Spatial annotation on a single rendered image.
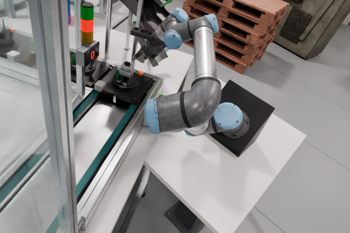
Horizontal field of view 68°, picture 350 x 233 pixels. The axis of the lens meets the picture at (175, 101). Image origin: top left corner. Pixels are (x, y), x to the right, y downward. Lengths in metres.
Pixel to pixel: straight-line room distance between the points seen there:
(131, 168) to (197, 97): 0.54
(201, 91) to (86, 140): 0.62
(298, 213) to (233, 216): 1.42
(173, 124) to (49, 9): 0.54
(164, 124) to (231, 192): 0.57
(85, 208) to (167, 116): 0.42
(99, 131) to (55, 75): 0.87
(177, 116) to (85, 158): 0.51
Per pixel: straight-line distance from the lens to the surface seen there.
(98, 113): 1.31
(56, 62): 0.36
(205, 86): 0.78
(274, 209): 2.45
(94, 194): 0.99
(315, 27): 5.06
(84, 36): 1.14
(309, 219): 2.58
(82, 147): 1.17
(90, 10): 1.09
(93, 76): 1.45
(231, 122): 1.14
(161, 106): 0.78
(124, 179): 1.14
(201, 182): 1.21
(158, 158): 1.23
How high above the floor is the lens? 1.81
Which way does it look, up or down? 38 degrees down
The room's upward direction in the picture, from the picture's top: 15 degrees clockwise
